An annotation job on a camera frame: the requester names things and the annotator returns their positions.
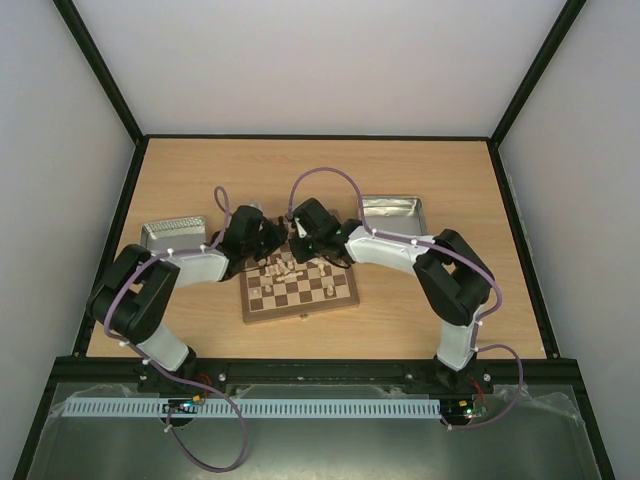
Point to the light blue cable duct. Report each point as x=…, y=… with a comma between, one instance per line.
x=93, y=407

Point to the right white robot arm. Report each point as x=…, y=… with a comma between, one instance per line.
x=455, y=281

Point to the wooden chess board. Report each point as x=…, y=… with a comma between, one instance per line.
x=294, y=298

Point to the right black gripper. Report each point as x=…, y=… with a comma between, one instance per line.
x=300, y=245

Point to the black mounting rail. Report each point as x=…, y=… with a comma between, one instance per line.
x=411, y=376

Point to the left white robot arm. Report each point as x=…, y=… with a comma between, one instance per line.
x=132, y=296

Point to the yellow metal tin box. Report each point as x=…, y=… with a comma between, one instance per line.
x=402, y=215

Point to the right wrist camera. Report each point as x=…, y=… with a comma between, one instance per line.
x=300, y=228

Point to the pile of white pieces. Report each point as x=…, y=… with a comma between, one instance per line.
x=282, y=266

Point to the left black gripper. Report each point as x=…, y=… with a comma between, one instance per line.
x=277, y=237

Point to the silver metal tin lid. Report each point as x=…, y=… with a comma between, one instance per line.
x=178, y=234

